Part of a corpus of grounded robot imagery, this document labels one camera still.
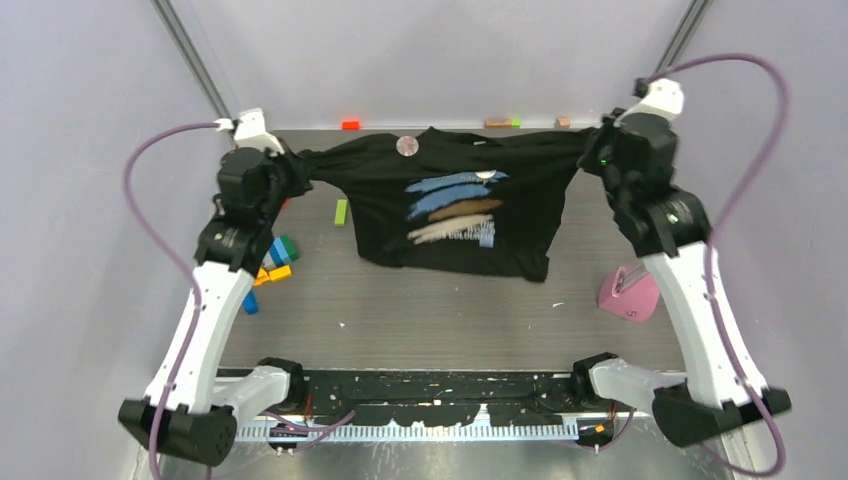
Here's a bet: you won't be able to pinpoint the black printed t-shirt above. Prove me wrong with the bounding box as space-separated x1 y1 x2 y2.
298 128 590 283

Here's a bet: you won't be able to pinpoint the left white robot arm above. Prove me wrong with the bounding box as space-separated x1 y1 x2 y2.
118 134 307 467

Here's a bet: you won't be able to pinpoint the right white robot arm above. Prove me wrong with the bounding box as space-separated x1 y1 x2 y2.
570 108 792 447

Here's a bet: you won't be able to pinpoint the lime green stick block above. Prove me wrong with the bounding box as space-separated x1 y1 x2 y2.
334 199 348 227

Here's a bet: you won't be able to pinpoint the blue green stacked bricks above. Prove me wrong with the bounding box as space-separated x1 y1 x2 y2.
262 235 300 270

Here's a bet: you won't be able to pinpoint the yellow toy bricks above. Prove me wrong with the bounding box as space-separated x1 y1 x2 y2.
253 265 292 287

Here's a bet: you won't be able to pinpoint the blue toy brick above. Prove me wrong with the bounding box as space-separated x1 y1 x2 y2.
242 290 260 315

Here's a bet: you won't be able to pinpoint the pink metronome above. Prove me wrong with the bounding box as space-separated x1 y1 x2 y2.
597 265 661 322

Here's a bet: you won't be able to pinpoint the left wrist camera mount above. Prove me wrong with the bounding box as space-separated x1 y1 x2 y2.
214 108 286 156

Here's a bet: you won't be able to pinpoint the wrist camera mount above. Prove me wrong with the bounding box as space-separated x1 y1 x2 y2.
614 78 685 127
214 108 286 156

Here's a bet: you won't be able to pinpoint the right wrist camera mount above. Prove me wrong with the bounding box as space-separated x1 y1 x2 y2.
614 78 685 127

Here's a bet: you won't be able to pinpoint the red block at wall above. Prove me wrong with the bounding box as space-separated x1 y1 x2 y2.
341 118 361 130

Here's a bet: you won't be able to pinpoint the tan block at wall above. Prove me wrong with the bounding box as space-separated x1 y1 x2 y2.
484 118 513 129

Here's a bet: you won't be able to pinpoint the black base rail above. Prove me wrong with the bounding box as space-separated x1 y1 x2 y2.
241 367 637 429

